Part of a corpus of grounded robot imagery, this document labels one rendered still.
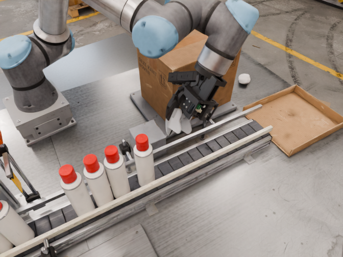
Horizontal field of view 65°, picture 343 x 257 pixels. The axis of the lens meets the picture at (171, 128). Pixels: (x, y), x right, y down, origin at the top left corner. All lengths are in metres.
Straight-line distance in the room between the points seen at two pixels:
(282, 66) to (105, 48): 2.04
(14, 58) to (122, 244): 0.65
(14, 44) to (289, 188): 1.00
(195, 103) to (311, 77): 2.51
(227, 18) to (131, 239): 0.59
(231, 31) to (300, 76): 2.47
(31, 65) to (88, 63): 0.50
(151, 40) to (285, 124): 0.78
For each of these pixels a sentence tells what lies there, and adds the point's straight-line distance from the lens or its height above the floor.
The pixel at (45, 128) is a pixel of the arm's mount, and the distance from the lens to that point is 1.10.
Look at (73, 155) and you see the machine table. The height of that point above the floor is 0.83.
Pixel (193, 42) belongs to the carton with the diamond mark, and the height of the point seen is 1.12.
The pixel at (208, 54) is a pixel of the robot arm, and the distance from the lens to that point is 0.61.
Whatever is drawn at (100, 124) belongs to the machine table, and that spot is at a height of 0.83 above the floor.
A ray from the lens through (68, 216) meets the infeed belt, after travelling 0.84.
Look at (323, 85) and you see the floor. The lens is 3.01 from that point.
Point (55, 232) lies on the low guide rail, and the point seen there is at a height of 0.91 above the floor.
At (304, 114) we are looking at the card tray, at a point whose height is 0.83.
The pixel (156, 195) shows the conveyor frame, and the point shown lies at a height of 0.87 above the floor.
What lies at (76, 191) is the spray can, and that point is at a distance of 0.70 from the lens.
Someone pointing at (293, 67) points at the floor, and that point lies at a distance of 3.15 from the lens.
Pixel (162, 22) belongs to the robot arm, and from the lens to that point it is 0.51.
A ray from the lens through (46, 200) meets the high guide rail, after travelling 0.79.
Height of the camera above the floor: 1.60
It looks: 47 degrees down
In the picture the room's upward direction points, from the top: straight up
